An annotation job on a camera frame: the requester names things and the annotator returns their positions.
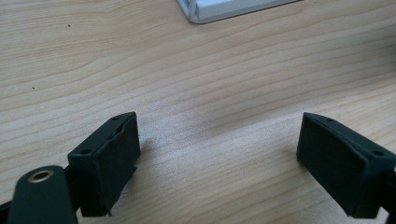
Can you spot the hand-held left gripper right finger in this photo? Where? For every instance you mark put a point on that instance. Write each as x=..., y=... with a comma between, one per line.
x=342, y=168

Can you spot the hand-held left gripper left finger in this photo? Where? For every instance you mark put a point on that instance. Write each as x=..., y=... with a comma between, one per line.
x=102, y=168

